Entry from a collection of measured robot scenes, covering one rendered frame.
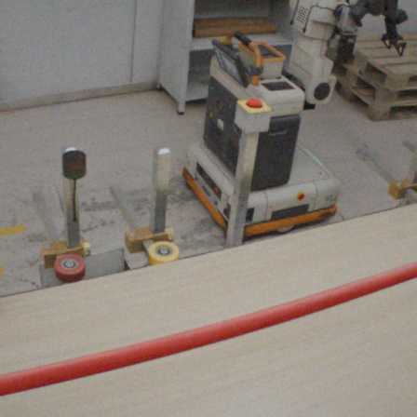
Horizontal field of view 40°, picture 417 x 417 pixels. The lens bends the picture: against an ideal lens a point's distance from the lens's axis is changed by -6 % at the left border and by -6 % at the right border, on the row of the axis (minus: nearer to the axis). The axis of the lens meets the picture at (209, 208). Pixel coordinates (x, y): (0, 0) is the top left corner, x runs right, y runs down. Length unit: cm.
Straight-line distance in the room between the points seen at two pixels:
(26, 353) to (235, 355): 47
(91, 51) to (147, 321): 313
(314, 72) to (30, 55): 204
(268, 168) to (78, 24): 189
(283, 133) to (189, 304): 156
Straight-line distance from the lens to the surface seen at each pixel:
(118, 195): 189
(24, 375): 22
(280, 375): 134
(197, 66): 468
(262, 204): 300
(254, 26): 444
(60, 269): 154
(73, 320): 142
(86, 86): 443
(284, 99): 279
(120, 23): 433
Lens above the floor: 192
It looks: 35 degrees down
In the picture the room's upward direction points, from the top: 7 degrees clockwise
